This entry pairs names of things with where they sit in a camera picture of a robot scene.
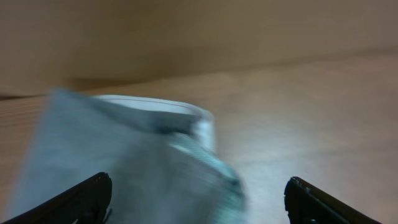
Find grey shorts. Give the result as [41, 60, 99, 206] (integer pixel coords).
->
[6, 90, 246, 224]

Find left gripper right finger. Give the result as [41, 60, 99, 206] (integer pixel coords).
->
[284, 177, 381, 224]

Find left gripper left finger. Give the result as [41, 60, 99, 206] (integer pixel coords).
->
[3, 172, 113, 224]

